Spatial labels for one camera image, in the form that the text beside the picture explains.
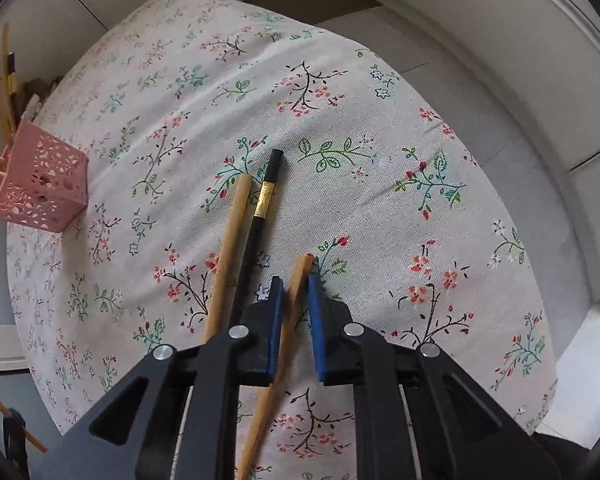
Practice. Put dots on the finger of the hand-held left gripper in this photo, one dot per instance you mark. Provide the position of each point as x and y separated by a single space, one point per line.
15 440

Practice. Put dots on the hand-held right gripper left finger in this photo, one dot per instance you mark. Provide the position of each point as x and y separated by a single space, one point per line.
275 330

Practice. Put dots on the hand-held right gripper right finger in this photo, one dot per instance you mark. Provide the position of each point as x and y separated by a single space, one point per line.
319 330

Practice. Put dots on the tan wooden chopstick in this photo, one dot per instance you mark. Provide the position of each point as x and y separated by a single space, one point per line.
296 285
37 442
229 240

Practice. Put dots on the black chopstick with gold band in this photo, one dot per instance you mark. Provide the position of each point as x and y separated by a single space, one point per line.
12 67
252 240

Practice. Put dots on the pink perforated utensil holder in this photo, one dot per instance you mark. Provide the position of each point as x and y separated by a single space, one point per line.
44 185

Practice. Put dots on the floral tablecloth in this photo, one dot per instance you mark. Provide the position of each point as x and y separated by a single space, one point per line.
355 160

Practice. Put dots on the brown floor mat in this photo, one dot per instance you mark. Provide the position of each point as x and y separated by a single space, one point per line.
310 0

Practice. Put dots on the white kitchen base cabinets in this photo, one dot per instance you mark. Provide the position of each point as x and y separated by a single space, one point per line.
480 0

